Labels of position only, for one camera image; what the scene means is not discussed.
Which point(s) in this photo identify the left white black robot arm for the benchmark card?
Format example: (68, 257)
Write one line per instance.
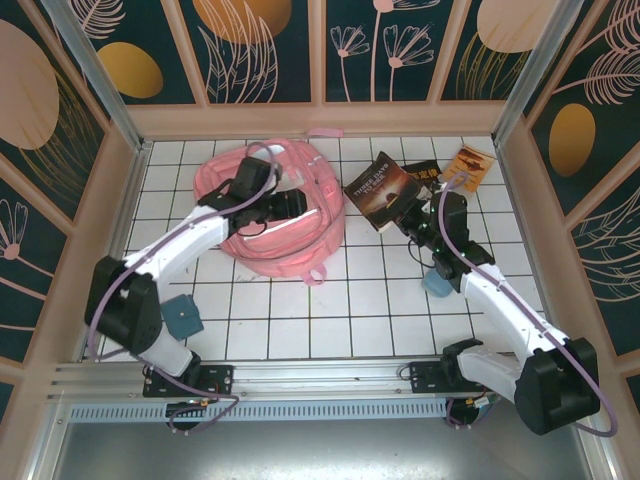
(200, 230)

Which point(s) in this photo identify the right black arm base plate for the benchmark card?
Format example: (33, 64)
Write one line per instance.
(425, 377)

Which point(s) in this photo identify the aluminium frame post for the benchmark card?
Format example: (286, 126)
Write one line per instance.
(100, 75)
(535, 65)

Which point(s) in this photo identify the orange book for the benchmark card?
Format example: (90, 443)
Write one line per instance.
(477, 162)

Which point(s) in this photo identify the teal block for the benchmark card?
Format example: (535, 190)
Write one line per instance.
(182, 317)
(437, 286)

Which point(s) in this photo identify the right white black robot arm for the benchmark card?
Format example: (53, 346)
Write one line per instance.
(500, 300)

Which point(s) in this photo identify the right aluminium frame post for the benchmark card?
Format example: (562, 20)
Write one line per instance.
(535, 65)

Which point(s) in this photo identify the pink backpack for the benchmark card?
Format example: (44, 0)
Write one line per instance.
(300, 250)

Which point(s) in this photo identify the aluminium mounting rail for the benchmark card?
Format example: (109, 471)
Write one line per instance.
(320, 375)

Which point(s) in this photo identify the left aluminium frame post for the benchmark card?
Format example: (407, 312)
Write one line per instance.
(100, 75)

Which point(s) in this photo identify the black book with antlers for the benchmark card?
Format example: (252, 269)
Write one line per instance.
(422, 172)

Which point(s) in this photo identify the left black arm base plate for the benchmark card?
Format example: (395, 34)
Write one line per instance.
(220, 380)

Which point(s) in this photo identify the grey metal sheet panel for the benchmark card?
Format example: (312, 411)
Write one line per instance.
(320, 452)

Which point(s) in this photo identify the dark sunset cover book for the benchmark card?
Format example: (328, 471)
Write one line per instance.
(382, 187)

